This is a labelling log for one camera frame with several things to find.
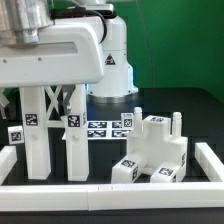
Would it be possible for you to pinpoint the grey corrugated arm cable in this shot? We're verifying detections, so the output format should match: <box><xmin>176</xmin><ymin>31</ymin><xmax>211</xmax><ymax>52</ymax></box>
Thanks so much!
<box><xmin>49</xmin><ymin>7</ymin><xmax>108</xmax><ymax>44</ymax></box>

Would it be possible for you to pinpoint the white chair back frame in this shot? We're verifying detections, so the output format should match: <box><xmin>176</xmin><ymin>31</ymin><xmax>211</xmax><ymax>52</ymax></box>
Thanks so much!
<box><xmin>20</xmin><ymin>84</ymin><xmax>89</xmax><ymax>182</ymax></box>

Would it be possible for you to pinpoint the white workspace border frame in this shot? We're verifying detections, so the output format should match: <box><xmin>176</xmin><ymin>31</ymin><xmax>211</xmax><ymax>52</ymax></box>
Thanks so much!
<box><xmin>0</xmin><ymin>142</ymin><xmax>224</xmax><ymax>212</ymax></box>

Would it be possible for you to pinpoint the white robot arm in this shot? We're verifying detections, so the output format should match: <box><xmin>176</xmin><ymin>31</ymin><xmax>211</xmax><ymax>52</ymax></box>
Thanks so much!
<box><xmin>0</xmin><ymin>0</ymin><xmax>116</xmax><ymax>113</ymax></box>

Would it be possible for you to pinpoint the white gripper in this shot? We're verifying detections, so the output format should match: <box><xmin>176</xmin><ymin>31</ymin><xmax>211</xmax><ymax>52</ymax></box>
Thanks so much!
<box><xmin>0</xmin><ymin>17</ymin><xmax>104</xmax><ymax>115</ymax></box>

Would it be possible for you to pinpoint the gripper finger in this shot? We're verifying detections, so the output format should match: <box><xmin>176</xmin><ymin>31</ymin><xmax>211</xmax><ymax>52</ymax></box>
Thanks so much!
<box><xmin>0</xmin><ymin>88</ymin><xmax>8</xmax><ymax>119</ymax></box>

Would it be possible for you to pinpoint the white marker sheet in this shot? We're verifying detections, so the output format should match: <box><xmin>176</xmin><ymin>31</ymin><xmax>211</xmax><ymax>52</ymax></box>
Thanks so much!
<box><xmin>70</xmin><ymin>120</ymin><xmax>132</xmax><ymax>140</ymax></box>

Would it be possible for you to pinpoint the white chair seat part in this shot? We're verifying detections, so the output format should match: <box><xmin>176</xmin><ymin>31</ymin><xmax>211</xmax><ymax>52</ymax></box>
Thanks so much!
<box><xmin>126</xmin><ymin>107</ymin><xmax>188</xmax><ymax>178</ymax></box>

